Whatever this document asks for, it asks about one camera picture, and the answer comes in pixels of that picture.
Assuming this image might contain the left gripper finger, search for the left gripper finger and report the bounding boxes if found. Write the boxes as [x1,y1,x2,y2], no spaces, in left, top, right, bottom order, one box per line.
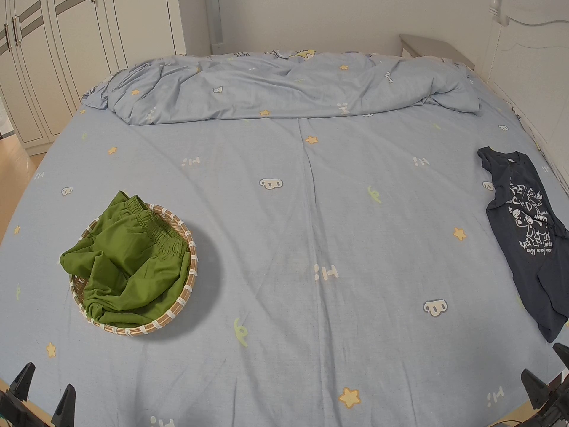
[10,362,36,405]
[51,384,77,427]

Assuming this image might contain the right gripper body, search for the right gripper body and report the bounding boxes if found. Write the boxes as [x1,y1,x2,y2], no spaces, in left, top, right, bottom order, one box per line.
[533,369,569,427]

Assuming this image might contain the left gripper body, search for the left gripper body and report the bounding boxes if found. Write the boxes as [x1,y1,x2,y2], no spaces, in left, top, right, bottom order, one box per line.
[0,392,54,427]

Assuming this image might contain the green shorts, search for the green shorts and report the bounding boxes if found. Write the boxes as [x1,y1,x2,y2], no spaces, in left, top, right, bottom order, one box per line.
[60,190,192,329]

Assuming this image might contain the round woven basket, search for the round woven basket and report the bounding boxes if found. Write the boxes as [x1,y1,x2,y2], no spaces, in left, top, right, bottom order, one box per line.
[69,203,197,338]

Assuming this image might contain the bed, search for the bed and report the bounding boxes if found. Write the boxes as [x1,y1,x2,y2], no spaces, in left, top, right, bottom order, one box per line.
[0,0,569,427]

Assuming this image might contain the dark blue T-shirt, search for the dark blue T-shirt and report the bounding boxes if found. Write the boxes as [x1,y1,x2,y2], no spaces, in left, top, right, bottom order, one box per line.
[477,146,569,343]

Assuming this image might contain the grey bedside table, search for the grey bedside table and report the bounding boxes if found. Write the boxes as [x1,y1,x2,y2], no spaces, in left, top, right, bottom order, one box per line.
[399,34,475,70]

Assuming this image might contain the white wardrobe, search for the white wardrobe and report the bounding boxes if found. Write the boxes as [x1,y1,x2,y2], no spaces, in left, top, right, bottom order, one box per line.
[0,0,187,157]

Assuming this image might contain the pale blue quilt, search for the pale blue quilt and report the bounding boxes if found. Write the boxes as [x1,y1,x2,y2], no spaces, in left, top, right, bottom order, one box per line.
[80,48,482,125]

